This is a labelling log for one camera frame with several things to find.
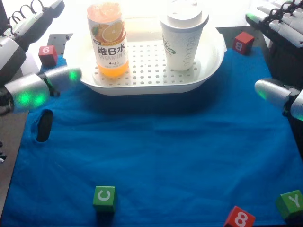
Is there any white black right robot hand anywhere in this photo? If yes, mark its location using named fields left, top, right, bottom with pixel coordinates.
left=245, top=0, right=303, bottom=48

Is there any orange juice bottle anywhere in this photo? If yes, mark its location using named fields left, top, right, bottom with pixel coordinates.
left=86, top=0, right=130, bottom=78

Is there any white cup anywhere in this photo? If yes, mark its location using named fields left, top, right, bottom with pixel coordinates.
left=159, top=0, right=210, bottom=72

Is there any white perforated tray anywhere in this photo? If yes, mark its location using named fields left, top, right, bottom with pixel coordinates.
left=63, top=27, right=227, bottom=96

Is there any red block with letter B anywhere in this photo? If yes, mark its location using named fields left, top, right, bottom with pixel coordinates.
left=232, top=32, right=255, bottom=56

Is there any green block with letter Y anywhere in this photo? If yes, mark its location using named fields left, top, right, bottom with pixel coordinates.
left=275, top=190, right=303, bottom=222

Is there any blue cloth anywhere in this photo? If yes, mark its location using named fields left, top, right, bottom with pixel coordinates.
left=0, top=46, right=303, bottom=227

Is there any red block with digit eight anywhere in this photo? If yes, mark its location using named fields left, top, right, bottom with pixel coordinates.
left=223, top=205, right=257, bottom=227

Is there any red block with digit six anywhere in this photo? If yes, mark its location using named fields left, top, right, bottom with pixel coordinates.
left=38, top=45, right=58, bottom=67

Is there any green block with letter C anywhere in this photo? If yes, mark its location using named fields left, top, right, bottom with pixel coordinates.
left=92, top=185, right=117, bottom=213

